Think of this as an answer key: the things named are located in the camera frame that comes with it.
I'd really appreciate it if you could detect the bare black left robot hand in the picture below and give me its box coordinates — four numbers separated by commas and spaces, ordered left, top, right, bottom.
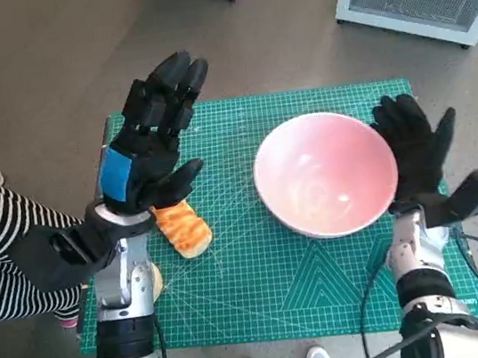
80, 47, 230, 219

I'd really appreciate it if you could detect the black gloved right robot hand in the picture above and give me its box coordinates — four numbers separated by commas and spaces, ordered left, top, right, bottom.
365, 85, 468, 205

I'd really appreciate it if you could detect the pink bowl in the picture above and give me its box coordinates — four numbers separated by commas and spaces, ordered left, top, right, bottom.
245, 101, 408, 249

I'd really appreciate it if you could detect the long striped toy bread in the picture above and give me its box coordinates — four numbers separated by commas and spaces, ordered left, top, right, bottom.
149, 195, 217, 264

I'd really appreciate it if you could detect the round toy bread bun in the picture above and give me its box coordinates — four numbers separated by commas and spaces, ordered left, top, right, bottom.
147, 262, 168, 304

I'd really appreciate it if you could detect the green cutting mat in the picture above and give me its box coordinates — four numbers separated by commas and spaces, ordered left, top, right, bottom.
46, 62, 478, 358

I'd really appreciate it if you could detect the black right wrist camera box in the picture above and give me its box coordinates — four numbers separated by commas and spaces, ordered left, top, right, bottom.
416, 167, 478, 232

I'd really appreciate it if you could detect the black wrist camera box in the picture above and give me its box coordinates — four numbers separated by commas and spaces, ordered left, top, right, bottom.
416, 167, 478, 232
6, 216, 118, 297

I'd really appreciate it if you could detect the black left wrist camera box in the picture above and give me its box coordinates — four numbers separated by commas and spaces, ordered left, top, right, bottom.
6, 216, 118, 297

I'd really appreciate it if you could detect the long black right arm cable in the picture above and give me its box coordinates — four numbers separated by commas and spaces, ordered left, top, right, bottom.
343, 244, 451, 358

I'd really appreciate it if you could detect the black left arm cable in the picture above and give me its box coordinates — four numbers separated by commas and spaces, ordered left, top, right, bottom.
148, 313, 170, 358

